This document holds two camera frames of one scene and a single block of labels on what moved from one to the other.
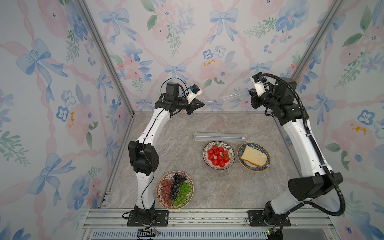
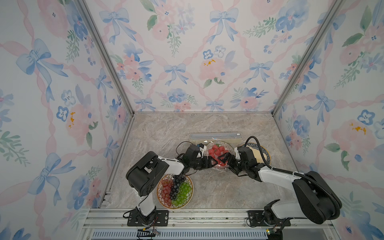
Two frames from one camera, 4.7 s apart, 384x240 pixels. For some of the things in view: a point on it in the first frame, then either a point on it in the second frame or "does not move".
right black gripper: (255, 99) -> (230, 166)
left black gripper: (194, 105) -> (208, 162)
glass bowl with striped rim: (218, 155) does not move
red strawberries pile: (218, 155) does not move
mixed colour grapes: (175, 191) does not move
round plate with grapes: (169, 175) does not move
